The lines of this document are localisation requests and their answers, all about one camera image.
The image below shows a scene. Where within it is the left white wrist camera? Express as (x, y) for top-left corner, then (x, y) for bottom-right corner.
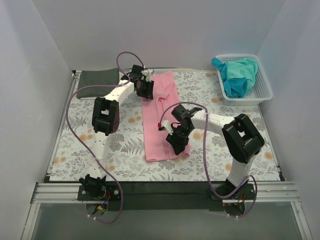
(141, 68), (154, 82)

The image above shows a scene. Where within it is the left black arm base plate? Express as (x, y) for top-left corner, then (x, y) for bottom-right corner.
(77, 185), (121, 201)

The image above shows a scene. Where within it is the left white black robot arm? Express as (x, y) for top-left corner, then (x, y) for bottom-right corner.
(79, 65), (154, 200)

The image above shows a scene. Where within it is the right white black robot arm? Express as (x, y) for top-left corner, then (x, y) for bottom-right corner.
(157, 102), (265, 200)

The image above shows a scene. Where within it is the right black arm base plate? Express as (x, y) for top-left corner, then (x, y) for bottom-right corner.
(205, 181), (257, 201)

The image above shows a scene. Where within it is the aluminium frame rail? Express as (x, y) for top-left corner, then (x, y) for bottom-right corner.
(32, 181), (300, 203)

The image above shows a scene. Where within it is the teal t-shirt in basket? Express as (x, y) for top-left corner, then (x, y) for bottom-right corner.
(211, 57), (258, 99)

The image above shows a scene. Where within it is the floral patterned table mat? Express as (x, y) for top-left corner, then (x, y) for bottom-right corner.
(48, 71), (280, 182)

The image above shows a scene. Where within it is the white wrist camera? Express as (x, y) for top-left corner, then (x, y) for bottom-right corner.
(141, 68), (154, 82)
(157, 120), (174, 135)

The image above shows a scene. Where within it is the folded dark grey t-shirt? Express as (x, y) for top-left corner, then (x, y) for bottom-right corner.
(76, 68), (120, 100)

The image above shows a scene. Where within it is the white plastic basket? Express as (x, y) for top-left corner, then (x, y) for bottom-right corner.
(216, 53), (273, 106)

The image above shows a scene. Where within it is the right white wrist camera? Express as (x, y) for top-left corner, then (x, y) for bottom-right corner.
(157, 120), (174, 135)

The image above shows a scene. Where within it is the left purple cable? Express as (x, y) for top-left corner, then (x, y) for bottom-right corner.
(65, 51), (146, 224)

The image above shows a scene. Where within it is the pink t-shirt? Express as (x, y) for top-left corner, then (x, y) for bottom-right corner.
(141, 71), (191, 163)

